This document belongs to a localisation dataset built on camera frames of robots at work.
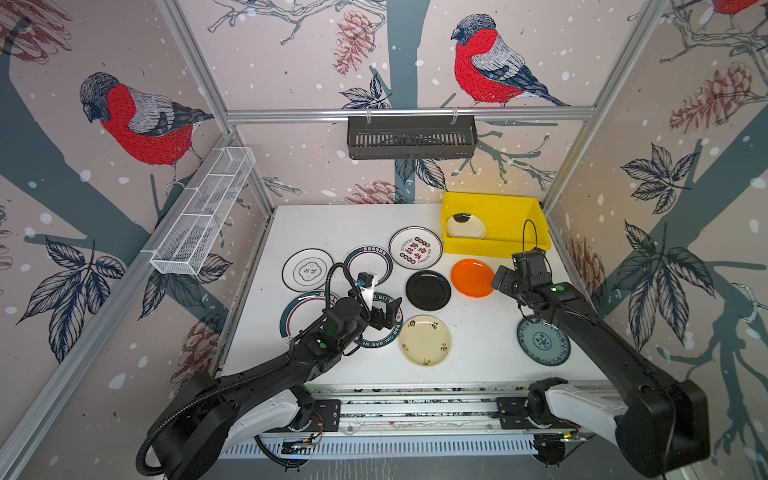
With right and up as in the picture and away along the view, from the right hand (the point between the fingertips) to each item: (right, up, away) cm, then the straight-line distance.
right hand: (507, 284), depth 84 cm
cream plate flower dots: (-24, -17, +2) cm, 29 cm away
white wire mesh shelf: (-84, +22, -5) cm, 87 cm away
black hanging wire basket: (-24, +49, +22) cm, 59 cm away
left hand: (-35, -2, -6) cm, 35 cm away
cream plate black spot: (-5, +17, +29) cm, 34 cm away
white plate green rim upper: (-42, +6, +20) cm, 46 cm away
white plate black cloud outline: (-63, +2, +18) cm, 66 cm away
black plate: (-21, -4, +11) cm, 25 cm away
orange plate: (-7, 0, +10) cm, 12 cm away
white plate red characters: (-25, +9, +23) cm, 35 cm away
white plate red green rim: (-61, -10, +8) cm, 63 cm away
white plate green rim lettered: (-39, -16, +1) cm, 42 cm away
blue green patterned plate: (+11, -17, +1) cm, 21 cm away
